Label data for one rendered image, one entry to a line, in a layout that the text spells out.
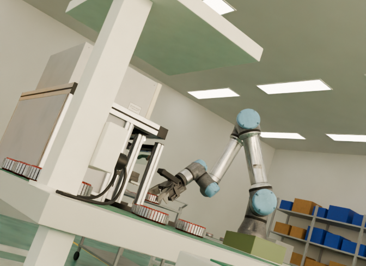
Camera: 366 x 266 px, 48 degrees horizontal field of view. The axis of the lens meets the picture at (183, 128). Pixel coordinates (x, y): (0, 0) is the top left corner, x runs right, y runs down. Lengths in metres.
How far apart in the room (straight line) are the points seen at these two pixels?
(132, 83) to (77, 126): 1.02
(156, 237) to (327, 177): 8.74
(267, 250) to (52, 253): 1.50
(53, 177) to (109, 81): 0.21
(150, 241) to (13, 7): 6.75
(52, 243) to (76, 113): 0.23
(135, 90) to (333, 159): 8.01
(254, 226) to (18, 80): 5.64
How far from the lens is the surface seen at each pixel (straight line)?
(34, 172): 1.05
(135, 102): 1.78
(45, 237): 0.74
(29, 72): 7.25
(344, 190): 9.16
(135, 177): 1.84
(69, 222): 0.71
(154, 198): 1.89
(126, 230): 0.76
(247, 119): 2.10
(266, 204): 2.02
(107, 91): 0.79
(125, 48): 0.82
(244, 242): 2.10
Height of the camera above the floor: 0.77
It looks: 13 degrees up
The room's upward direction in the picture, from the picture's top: 19 degrees clockwise
